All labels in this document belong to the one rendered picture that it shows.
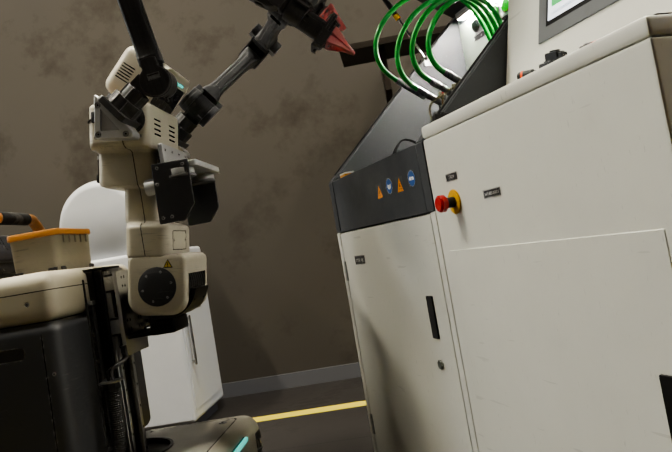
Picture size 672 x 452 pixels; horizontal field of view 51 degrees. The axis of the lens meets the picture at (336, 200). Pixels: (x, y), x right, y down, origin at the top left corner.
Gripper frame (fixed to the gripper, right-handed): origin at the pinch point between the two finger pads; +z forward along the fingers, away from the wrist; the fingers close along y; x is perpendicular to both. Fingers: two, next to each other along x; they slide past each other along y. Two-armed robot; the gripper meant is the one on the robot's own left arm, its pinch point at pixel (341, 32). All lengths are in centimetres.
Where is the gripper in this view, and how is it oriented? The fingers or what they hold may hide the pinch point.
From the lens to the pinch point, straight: 203.4
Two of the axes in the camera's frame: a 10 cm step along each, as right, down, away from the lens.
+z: 8.1, 5.7, -1.3
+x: -5.8, 7.6, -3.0
